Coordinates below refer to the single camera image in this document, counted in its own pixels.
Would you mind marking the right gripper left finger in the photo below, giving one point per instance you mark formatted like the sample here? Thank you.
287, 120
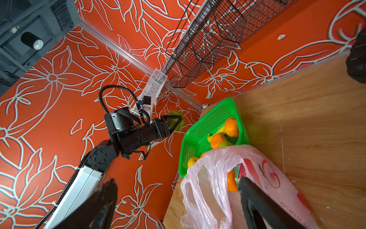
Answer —
96, 212

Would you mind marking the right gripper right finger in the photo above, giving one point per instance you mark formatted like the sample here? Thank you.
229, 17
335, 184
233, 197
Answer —
261, 211

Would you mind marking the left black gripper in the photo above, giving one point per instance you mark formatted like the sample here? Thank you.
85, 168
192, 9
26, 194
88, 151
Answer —
138, 140

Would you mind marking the green fruit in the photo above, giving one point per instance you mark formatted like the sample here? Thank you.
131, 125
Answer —
225, 143
172, 122

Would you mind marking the pink plastic bag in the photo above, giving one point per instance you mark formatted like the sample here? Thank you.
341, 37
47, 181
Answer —
209, 204

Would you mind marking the yellow orange mango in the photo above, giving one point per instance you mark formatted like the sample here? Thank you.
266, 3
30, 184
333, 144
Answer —
191, 161

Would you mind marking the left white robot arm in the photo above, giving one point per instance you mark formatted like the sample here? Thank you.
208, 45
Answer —
84, 182

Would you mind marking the green plastic basket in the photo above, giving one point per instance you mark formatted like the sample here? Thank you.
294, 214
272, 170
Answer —
195, 140

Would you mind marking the yellow banana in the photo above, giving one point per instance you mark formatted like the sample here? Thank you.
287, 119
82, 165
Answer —
221, 130

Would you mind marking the white mesh wall basket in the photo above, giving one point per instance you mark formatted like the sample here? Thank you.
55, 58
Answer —
151, 86

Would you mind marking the black wire wall basket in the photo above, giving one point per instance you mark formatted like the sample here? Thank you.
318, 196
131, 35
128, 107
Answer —
217, 29

